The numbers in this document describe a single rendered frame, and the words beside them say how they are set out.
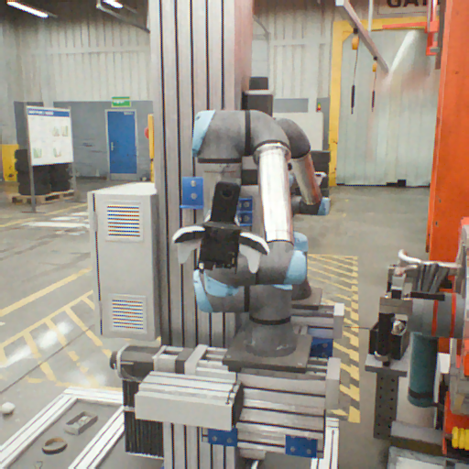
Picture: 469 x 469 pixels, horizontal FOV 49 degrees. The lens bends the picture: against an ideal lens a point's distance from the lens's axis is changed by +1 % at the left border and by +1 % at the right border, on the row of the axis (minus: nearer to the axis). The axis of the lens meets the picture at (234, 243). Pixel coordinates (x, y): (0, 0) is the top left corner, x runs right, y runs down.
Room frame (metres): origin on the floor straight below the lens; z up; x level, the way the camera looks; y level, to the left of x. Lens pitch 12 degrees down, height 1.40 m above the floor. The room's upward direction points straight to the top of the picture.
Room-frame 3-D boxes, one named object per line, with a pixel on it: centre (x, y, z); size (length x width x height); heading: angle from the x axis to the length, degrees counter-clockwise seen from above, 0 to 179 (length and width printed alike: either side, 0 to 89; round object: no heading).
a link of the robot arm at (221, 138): (1.34, 0.04, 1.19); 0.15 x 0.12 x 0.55; 91
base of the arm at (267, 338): (1.35, -0.10, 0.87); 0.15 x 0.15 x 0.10
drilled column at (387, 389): (2.20, -0.72, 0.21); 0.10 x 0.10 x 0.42; 70
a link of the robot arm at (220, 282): (1.08, 0.01, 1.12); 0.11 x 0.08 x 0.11; 91
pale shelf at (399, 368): (2.18, -0.71, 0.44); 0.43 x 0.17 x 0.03; 160
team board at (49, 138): (9.93, 3.48, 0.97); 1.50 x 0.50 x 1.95; 167
